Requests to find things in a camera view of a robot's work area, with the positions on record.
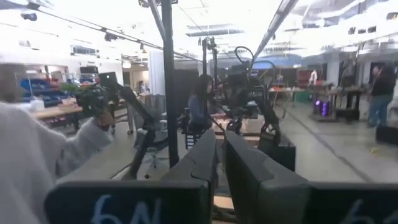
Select black crate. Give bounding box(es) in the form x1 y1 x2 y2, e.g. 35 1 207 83
184 129 206 151

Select person's hand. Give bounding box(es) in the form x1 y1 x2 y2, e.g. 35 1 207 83
95 111 116 131

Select wooden work table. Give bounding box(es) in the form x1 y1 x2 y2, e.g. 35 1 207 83
30 98 127 123

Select black vertical frame post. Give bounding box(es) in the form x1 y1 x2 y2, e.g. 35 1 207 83
160 0 180 169

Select dark work table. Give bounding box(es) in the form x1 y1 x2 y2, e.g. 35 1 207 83
306 83 365 123

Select person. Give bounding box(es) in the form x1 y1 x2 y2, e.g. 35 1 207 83
366 64 398 128
186 73 227 133
0 101 114 224
307 69 320 87

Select grey office chair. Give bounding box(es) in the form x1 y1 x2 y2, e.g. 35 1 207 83
134 93 170 180

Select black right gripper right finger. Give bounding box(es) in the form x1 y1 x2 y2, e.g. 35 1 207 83
223 129 311 224

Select dark wall monitor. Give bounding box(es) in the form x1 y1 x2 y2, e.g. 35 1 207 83
79 65 100 84

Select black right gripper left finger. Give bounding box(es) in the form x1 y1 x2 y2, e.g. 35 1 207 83
160 129 218 224

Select black box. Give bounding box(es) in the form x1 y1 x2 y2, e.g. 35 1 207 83
375 124 398 146

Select black ceiling track rail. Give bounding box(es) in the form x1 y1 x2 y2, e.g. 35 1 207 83
0 0 203 63

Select blue storage bins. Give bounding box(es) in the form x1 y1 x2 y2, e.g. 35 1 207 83
19 77 65 107

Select purple lit device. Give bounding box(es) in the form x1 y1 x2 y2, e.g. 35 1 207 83
313 98 331 116

